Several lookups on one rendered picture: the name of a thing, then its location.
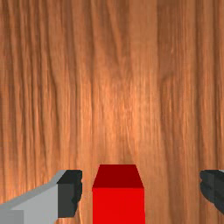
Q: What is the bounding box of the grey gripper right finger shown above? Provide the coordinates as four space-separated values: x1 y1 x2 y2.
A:
199 169 224 216

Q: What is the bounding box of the red cube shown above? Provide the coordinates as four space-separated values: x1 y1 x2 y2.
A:
92 164 146 224

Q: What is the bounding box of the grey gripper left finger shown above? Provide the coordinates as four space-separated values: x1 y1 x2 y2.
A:
0 169 83 224

